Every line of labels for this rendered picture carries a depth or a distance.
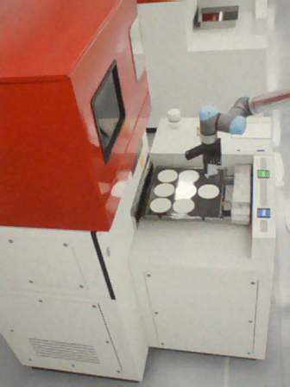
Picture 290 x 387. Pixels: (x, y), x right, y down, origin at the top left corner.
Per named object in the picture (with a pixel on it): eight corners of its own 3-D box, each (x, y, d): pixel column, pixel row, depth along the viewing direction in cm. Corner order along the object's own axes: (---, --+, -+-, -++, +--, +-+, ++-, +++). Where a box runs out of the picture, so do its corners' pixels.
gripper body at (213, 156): (221, 167, 189) (220, 144, 181) (201, 167, 191) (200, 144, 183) (221, 156, 195) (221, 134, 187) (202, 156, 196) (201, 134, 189)
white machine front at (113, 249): (110, 299, 177) (90, 232, 151) (148, 174, 236) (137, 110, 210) (118, 300, 177) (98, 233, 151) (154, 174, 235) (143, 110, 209)
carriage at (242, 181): (231, 224, 196) (231, 219, 194) (235, 173, 222) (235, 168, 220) (249, 225, 194) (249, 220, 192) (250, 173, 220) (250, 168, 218)
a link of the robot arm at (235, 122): (250, 109, 174) (224, 104, 178) (241, 123, 167) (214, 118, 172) (249, 125, 179) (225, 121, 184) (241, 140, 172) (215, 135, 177)
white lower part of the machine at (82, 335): (25, 372, 247) (-32, 286, 193) (70, 262, 306) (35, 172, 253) (144, 389, 230) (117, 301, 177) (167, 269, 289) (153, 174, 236)
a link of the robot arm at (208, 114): (214, 115, 171) (194, 111, 174) (215, 137, 178) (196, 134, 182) (222, 105, 175) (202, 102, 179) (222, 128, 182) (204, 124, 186)
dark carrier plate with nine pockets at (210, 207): (144, 214, 202) (144, 213, 201) (157, 168, 227) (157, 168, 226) (219, 218, 194) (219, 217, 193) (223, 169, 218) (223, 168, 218)
